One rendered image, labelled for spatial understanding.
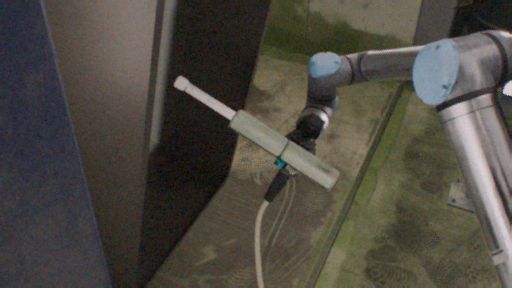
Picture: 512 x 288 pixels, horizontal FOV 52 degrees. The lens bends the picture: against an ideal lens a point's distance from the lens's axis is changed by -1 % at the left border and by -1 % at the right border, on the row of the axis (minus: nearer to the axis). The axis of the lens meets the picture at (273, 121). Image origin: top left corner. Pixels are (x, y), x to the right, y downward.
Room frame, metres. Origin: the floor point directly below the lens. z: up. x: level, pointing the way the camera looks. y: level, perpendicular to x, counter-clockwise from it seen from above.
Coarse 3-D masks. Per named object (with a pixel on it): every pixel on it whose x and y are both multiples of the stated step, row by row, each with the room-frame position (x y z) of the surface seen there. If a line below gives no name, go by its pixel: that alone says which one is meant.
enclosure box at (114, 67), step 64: (64, 0) 0.81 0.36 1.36; (128, 0) 0.76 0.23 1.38; (192, 0) 1.41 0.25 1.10; (256, 0) 1.33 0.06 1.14; (64, 64) 0.82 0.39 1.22; (128, 64) 0.77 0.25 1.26; (192, 64) 1.41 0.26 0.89; (256, 64) 1.32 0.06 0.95; (128, 128) 0.77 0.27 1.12; (192, 128) 1.41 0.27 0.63; (128, 192) 0.78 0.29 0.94; (192, 192) 1.27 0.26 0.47; (128, 256) 0.79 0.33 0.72
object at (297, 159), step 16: (176, 80) 1.15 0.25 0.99; (208, 96) 1.12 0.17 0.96; (224, 112) 1.09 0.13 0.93; (240, 112) 1.10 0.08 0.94; (240, 128) 1.06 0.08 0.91; (256, 128) 1.06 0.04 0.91; (256, 144) 1.05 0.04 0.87; (272, 144) 1.03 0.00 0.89; (288, 144) 1.04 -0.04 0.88; (288, 160) 1.01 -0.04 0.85; (304, 160) 1.00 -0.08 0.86; (320, 160) 1.02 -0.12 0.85; (288, 176) 1.02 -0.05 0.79; (320, 176) 0.98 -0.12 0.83; (336, 176) 0.99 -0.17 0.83; (272, 192) 1.04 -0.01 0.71
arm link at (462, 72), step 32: (416, 64) 0.89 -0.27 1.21; (448, 64) 0.83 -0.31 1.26; (480, 64) 0.84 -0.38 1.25; (448, 96) 0.81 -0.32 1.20; (480, 96) 0.80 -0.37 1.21; (448, 128) 0.79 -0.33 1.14; (480, 128) 0.76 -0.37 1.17; (480, 160) 0.72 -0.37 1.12; (480, 192) 0.69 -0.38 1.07; (480, 224) 0.67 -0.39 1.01
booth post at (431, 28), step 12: (432, 0) 2.69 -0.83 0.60; (444, 0) 2.67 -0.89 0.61; (456, 0) 2.65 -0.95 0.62; (420, 12) 2.71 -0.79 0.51; (432, 12) 2.69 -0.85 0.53; (444, 12) 2.67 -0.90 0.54; (420, 24) 2.71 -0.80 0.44; (432, 24) 2.68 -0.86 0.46; (444, 24) 2.66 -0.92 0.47; (420, 36) 2.70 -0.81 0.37; (432, 36) 2.68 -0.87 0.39; (444, 36) 2.65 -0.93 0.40; (408, 84) 2.70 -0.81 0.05
